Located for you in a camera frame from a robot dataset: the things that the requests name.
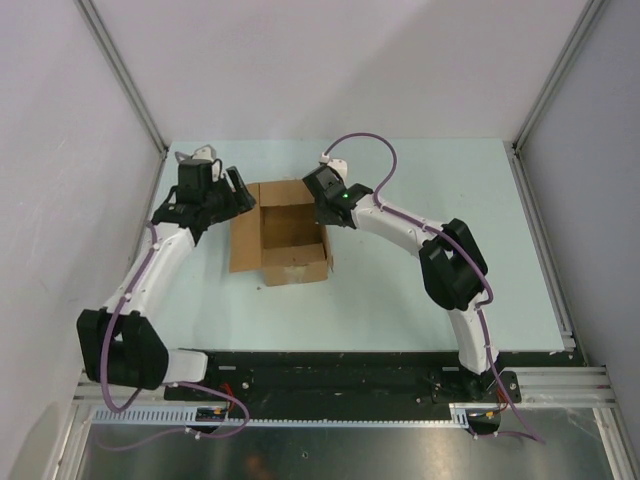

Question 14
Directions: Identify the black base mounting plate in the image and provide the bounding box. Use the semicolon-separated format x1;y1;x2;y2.
162;350;524;422

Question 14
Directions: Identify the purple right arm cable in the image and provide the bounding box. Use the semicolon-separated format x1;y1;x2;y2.
319;132;547;446

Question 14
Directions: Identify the aluminium front rail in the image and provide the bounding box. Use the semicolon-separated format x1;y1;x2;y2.
72;367;617;409

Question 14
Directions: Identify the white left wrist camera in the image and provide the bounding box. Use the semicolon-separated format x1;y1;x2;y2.
192;145;222;181

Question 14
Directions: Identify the left aluminium frame post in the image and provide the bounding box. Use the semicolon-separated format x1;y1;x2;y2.
73;0;168;157

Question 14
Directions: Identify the brown cardboard express box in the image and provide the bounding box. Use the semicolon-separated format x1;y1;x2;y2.
229;180;333;287

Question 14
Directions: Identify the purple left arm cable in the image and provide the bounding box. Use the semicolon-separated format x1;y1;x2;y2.
94;150;251;452

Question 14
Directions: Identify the right aluminium frame post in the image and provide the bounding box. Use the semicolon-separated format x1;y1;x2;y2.
511;0;610;153

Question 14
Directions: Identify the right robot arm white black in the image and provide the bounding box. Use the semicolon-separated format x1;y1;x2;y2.
303;163;499;401

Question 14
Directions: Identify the grey slotted cable duct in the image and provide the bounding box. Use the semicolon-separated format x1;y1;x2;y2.
91;404;472;427

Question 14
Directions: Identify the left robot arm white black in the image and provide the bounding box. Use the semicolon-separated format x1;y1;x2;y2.
76;155;256;400

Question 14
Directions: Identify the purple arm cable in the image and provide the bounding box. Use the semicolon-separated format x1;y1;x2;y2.
319;132;547;446
94;150;251;452

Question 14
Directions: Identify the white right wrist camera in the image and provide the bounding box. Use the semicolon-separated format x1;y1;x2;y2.
319;154;348;182

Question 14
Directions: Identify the aluminium frame post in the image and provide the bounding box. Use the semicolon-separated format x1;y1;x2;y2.
511;0;610;153
73;0;168;157

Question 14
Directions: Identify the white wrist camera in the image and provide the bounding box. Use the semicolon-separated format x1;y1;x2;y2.
192;145;222;181
319;154;348;182

